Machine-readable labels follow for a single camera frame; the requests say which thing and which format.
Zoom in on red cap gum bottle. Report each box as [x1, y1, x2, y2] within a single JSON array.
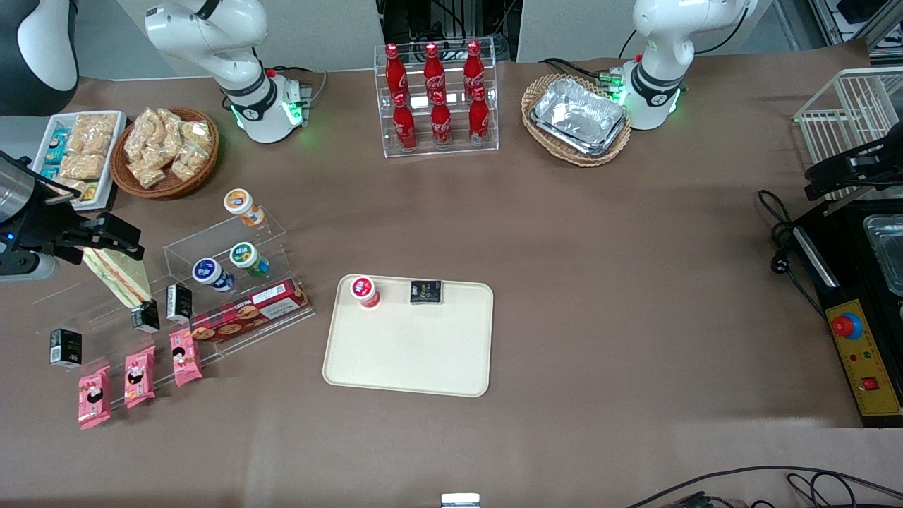
[[351, 275, 382, 310]]

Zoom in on orange cap gum bottle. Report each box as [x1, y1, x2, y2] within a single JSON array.
[[224, 188, 265, 228]]

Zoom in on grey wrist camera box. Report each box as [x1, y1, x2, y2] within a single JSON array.
[[0, 252, 59, 283]]

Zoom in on pink cartoon snack pack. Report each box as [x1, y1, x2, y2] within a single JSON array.
[[169, 327, 203, 387], [78, 365, 112, 430], [124, 346, 156, 409]]

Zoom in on triangle sandwich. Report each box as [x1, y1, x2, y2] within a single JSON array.
[[82, 247, 153, 309]]

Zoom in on black sealing machine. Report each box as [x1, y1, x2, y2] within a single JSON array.
[[790, 200, 903, 429]]

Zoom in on black power cable with plug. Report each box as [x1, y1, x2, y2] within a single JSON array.
[[758, 189, 828, 320]]

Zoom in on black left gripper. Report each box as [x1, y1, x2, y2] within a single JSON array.
[[806, 138, 903, 200]]

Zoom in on looped black floor cable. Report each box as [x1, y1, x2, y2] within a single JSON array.
[[787, 471, 851, 508]]

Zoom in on white wire basket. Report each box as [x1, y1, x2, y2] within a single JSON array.
[[794, 67, 903, 212]]

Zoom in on clear machine tray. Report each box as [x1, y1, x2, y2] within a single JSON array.
[[863, 215, 903, 297]]

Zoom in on red cola bottle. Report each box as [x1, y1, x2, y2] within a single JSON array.
[[463, 40, 486, 101], [384, 44, 408, 107], [468, 87, 490, 142], [393, 93, 418, 151], [423, 42, 445, 105], [430, 92, 454, 147]]

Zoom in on red tartan shortbread box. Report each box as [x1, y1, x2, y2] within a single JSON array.
[[189, 279, 310, 344]]

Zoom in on beige plastic serving tray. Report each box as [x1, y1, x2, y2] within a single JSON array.
[[322, 274, 495, 398]]

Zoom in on long black floor cable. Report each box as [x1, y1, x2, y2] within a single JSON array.
[[624, 466, 903, 508]]

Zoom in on dark brown wicker basket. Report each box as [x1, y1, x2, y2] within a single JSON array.
[[109, 107, 219, 200]]

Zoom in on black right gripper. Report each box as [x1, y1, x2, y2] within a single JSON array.
[[11, 201, 145, 264]]

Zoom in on grey metal frame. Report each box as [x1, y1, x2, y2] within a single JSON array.
[[808, 0, 903, 57]]

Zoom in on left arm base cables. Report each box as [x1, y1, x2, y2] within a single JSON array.
[[540, 53, 639, 91]]

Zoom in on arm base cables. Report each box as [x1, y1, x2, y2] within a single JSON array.
[[540, 53, 639, 91], [265, 66, 329, 108]]

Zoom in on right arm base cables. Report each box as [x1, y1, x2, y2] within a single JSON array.
[[265, 66, 329, 108]]

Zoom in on yellow control panel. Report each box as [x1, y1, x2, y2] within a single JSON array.
[[825, 300, 902, 418]]

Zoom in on white rectangular dish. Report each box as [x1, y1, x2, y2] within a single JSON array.
[[32, 111, 128, 210]]

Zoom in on clear bag of crackers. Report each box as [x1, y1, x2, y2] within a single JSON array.
[[127, 157, 169, 190], [155, 108, 186, 152], [126, 109, 157, 163], [180, 120, 214, 152], [169, 145, 209, 183]]

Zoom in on clear acrylic bottle rack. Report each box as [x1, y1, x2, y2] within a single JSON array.
[[374, 44, 499, 158]]

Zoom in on blue cap gum bottle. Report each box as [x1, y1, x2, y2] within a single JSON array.
[[192, 258, 235, 293]]

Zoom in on green cap gum bottle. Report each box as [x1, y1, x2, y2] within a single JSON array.
[[229, 242, 270, 277]]

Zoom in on clear acrylic stepped stand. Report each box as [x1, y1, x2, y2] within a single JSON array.
[[32, 208, 316, 396]]

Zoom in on black cable bundle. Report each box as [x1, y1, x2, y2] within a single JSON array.
[[377, 0, 519, 64]]

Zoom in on light tan wicker basket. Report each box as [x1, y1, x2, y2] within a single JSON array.
[[521, 74, 632, 167]]

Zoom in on aluminium foil tray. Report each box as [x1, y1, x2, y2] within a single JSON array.
[[531, 116, 629, 157], [533, 78, 627, 150]]

